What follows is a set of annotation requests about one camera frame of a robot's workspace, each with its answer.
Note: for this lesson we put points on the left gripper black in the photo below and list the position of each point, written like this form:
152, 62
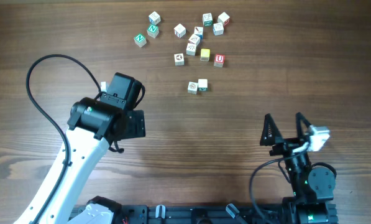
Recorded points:
136, 125

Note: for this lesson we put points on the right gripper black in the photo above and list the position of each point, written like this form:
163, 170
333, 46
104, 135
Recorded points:
287, 143

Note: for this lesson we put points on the block red picture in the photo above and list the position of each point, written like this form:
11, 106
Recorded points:
193, 88

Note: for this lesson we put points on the block green V side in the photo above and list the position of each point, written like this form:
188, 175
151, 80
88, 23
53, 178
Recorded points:
202, 84

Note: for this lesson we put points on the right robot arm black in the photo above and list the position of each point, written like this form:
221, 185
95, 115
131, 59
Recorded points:
312, 184

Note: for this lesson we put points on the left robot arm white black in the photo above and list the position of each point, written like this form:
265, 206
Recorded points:
94, 127

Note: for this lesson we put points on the block dark round picture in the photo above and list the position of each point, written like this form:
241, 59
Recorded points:
179, 59

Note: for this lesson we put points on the green N block left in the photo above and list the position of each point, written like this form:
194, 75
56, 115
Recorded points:
140, 40

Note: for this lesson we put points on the green n block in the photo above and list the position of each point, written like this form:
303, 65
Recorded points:
140, 40
152, 31

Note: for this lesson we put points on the green N block upper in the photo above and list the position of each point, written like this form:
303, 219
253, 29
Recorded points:
152, 31

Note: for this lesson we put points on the block tree sketch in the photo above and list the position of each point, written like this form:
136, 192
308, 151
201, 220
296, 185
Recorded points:
191, 49

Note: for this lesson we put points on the red U block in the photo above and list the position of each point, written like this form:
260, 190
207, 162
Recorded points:
219, 60

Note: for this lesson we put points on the yellow block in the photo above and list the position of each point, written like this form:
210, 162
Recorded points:
205, 55

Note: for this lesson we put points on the plain white block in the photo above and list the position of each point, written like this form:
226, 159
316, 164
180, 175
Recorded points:
179, 30

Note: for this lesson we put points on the block sketch tilted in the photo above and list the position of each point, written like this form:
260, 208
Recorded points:
194, 39

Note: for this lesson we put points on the block blue side top left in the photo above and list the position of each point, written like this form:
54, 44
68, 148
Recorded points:
154, 18

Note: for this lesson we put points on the block blue side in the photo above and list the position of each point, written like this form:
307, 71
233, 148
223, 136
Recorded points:
154, 18
199, 32

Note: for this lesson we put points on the block blue side centre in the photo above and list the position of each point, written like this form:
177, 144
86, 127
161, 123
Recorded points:
199, 32

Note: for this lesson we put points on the block blue sketch right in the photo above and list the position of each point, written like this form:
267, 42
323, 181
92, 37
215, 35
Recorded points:
218, 28

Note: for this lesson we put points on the block red M side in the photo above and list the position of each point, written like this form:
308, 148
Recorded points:
224, 18

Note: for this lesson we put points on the block green Z side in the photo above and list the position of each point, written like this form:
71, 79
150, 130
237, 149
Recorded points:
207, 19

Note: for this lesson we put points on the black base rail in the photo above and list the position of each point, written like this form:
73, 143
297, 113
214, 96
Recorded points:
142, 214

